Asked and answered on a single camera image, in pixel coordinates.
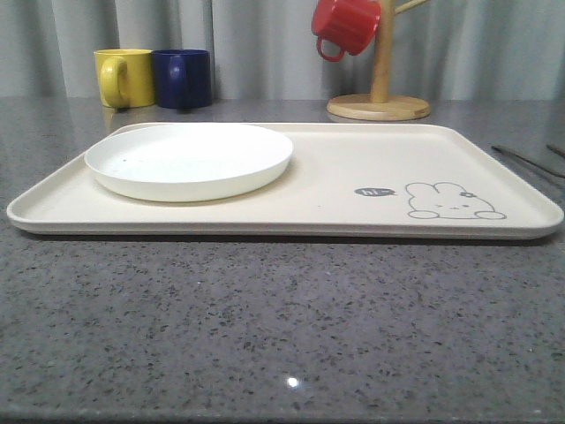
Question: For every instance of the white round plate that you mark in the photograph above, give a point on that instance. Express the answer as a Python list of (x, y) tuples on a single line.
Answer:
[(190, 161)]

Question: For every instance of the silver metal fork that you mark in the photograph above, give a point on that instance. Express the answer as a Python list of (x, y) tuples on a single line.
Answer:
[(526, 159)]

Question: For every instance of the cream rabbit serving tray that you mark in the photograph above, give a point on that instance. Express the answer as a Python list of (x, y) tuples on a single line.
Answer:
[(359, 180)]

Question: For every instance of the wooden mug tree stand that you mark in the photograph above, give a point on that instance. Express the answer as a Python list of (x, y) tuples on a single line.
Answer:
[(379, 104)]

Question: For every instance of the dark blue mug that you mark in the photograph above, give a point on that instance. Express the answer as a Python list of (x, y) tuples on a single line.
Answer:
[(182, 78)]

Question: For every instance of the red ribbed mug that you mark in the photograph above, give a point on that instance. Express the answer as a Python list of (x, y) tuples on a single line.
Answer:
[(344, 27)]

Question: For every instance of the yellow mug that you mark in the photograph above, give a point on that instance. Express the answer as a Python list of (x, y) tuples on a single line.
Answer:
[(125, 77)]

